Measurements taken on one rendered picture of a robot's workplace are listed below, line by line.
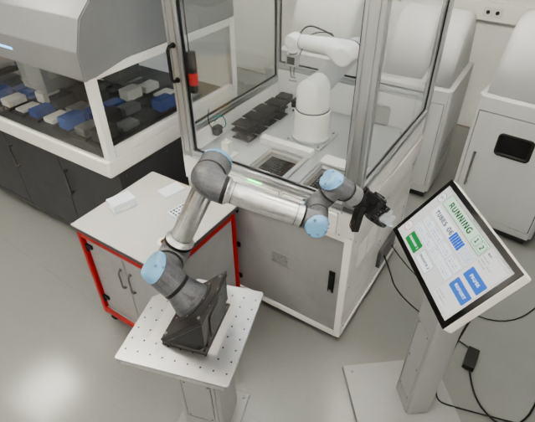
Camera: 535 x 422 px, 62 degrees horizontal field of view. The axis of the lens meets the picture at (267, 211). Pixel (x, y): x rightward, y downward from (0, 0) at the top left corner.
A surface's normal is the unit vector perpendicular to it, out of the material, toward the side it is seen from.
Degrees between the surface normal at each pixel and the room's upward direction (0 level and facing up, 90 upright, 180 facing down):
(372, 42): 90
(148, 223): 0
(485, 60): 90
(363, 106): 90
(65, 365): 0
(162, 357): 0
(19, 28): 69
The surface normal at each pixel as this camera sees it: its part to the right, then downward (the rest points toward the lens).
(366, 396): -0.06, -0.79
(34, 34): -0.51, 0.21
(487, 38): -0.58, 0.50
